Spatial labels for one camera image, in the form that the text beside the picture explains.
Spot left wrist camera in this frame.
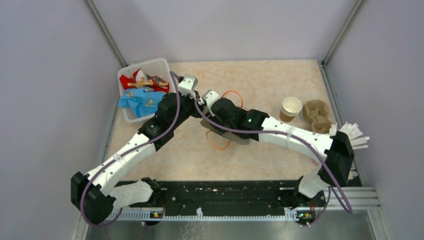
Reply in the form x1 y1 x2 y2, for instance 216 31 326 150
178 75 199 99

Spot red snack bag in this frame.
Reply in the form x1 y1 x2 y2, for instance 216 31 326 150
119 68 170 93

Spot paper takeout bag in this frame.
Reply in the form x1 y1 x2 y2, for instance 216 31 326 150
198 90 253 151

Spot stack of paper cups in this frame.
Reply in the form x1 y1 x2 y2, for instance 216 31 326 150
279 96 303 123

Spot white wrapped straws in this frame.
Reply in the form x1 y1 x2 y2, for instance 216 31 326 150
328 122 370 150

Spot blue snack bag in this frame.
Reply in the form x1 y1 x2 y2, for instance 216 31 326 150
117 87 167 118

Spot cardboard cup carrier stack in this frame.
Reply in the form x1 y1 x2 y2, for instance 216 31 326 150
302 99 333 134

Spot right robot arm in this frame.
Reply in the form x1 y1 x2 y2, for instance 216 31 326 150
195 97 355 206

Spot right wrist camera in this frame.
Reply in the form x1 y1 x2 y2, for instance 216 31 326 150
200 89 220 116

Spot white plastic basket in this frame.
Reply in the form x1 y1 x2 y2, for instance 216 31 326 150
117 58 175 123

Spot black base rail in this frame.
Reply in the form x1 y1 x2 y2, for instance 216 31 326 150
130 180 326 224

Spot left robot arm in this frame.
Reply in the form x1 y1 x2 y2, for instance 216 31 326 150
70 92 202 226

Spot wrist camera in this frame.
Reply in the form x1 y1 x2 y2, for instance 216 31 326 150
200 89 220 116
178 75 199 99

